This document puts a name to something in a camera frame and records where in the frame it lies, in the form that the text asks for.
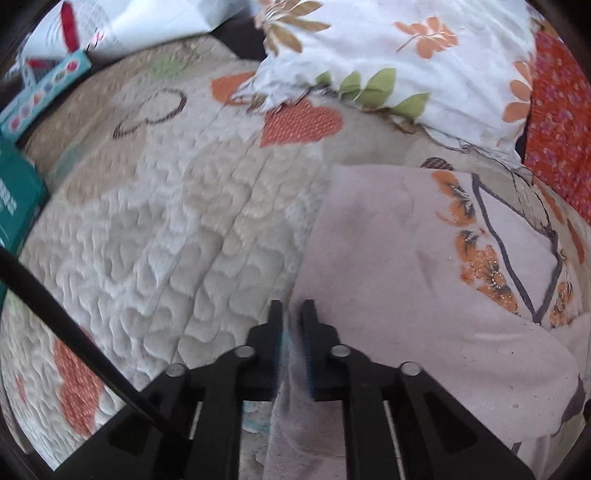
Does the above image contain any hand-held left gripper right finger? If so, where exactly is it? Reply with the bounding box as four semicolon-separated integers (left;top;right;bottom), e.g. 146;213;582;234
301;299;536;480

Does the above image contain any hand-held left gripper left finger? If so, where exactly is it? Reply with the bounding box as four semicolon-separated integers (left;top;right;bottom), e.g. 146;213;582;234
53;300;284;480

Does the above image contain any pink garment with orange flowers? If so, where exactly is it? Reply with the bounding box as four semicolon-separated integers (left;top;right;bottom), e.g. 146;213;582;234
265;164;591;480

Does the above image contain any heart print quilted blanket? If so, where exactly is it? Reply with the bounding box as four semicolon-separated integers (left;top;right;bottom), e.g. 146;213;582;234
0;34;591;480

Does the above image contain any dark teal cardboard box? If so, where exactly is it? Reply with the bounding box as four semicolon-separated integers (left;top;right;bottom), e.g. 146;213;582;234
0;138;51;296

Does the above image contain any white leaf print pillow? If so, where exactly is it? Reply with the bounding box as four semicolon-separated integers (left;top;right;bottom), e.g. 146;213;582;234
231;0;541;162

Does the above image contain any teal paint set box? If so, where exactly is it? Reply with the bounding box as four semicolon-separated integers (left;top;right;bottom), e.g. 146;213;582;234
0;50;92;141

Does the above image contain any white bag with red print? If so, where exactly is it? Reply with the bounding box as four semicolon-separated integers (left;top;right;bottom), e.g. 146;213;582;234
18;0;259;63

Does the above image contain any orange floral bed sheet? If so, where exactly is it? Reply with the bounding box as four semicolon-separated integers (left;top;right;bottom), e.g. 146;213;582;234
522;30;591;222

